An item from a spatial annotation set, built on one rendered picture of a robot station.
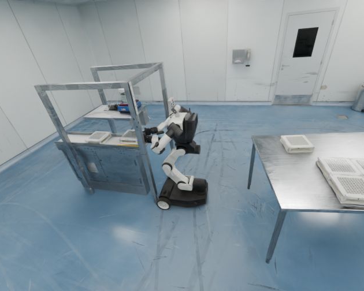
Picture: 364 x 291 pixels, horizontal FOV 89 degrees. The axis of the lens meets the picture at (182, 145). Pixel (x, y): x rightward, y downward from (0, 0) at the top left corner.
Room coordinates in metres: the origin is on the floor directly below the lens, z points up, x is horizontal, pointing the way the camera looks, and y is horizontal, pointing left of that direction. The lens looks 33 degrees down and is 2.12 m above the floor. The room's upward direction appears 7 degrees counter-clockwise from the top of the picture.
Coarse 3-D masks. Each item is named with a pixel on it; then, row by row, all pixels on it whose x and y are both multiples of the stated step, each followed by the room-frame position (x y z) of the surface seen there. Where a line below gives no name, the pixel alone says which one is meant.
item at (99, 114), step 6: (102, 108) 2.26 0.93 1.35; (108, 108) 2.23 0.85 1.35; (90, 114) 2.08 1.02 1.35; (96, 114) 2.06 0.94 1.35; (102, 114) 2.04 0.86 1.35; (108, 114) 2.02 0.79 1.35; (114, 114) 1.99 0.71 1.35; (120, 114) 1.97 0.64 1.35; (126, 114) 1.96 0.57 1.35; (126, 120) 1.86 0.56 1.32
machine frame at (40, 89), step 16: (128, 64) 2.95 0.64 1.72; (144, 64) 2.82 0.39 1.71; (96, 80) 3.08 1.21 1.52; (128, 80) 1.89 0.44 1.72; (48, 96) 2.21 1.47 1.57; (128, 96) 1.83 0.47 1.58; (48, 112) 2.17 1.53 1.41; (112, 128) 3.09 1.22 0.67; (64, 144) 2.17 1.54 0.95; (144, 144) 1.86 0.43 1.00; (144, 160) 1.83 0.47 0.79
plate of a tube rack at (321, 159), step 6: (318, 156) 1.34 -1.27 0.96; (324, 162) 1.25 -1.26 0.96; (348, 162) 1.21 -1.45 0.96; (324, 168) 1.19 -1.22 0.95; (354, 168) 1.14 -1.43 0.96; (336, 174) 1.09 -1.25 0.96; (342, 174) 1.08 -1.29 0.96; (348, 174) 1.07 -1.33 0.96; (354, 174) 1.07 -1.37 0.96; (360, 174) 1.06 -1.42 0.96
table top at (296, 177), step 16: (256, 144) 1.75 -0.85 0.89; (272, 144) 1.72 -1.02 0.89; (320, 144) 1.61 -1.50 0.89; (336, 144) 1.58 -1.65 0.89; (352, 144) 1.55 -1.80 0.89; (272, 160) 1.45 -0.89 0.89; (288, 160) 1.42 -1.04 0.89; (304, 160) 1.39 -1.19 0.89; (272, 176) 1.22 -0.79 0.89; (288, 176) 1.20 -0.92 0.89; (304, 176) 1.18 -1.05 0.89; (320, 176) 1.16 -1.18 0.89; (288, 192) 1.02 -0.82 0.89; (304, 192) 1.00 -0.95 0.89; (320, 192) 0.99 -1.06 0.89; (288, 208) 0.87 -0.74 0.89; (304, 208) 0.86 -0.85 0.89; (320, 208) 0.84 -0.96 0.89; (336, 208) 0.83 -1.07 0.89; (352, 208) 0.81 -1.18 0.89
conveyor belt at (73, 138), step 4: (68, 136) 2.47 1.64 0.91; (72, 136) 2.46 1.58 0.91; (76, 136) 2.44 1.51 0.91; (80, 136) 2.43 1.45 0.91; (84, 136) 2.41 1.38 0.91; (88, 136) 2.40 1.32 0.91; (112, 136) 2.32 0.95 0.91; (116, 136) 2.30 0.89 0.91; (120, 136) 2.29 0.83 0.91; (60, 140) 2.37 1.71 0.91; (72, 140) 2.33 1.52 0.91; (76, 140) 2.32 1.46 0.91; (80, 140) 2.30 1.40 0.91; (108, 140) 2.21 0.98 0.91; (112, 140) 2.20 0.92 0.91; (116, 140) 2.19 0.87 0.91; (120, 144) 2.07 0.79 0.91; (124, 144) 2.06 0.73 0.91; (128, 144) 2.04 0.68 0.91; (132, 144) 2.03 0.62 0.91
